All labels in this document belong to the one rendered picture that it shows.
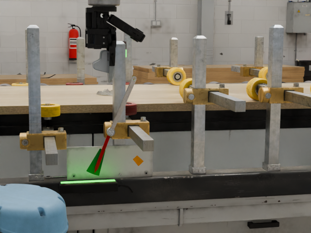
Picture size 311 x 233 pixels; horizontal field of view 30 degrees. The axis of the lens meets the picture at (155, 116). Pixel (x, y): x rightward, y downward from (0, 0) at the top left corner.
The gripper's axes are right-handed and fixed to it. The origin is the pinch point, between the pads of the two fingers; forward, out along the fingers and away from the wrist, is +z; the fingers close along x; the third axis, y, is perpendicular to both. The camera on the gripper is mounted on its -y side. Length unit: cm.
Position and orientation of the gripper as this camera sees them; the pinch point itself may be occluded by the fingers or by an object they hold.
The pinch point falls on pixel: (111, 77)
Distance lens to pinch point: 167.2
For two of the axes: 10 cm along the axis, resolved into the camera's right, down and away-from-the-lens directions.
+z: -0.1, 9.9, 1.4
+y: -9.8, 0.2, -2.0
